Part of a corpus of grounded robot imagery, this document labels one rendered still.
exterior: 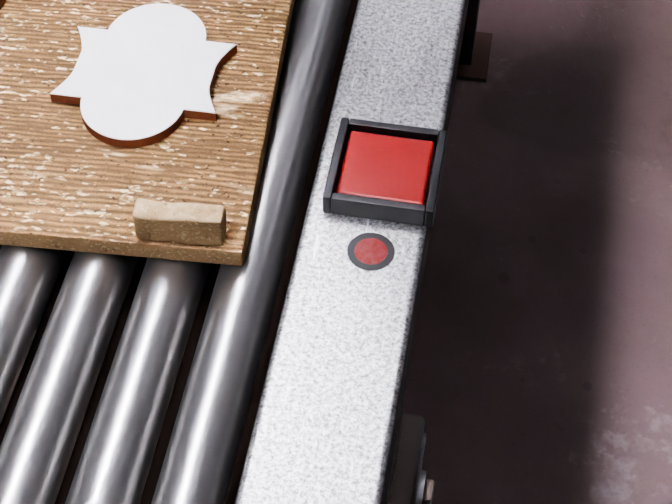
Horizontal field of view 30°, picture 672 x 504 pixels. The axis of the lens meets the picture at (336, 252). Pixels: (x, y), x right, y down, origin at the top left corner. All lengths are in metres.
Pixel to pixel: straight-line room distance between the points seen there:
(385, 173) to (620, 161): 1.33
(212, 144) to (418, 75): 0.17
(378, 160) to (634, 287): 1.17
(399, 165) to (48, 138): 0.24
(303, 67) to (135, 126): 0.14
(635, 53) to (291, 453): 1.69
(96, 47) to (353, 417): 0.35
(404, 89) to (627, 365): 1.05
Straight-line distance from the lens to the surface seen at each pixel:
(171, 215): 0.80
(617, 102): 2.26
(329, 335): 0.80
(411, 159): 0.87
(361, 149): 0.88
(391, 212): 0.85
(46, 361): 0.80
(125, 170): 0.87
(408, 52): 0.97
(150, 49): 0.94
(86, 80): 0.92
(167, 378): 0.80
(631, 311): 1.98
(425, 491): 0.84
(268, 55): 0.94
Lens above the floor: 1.58
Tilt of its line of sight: 53 degrees down
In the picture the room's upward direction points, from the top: straight up
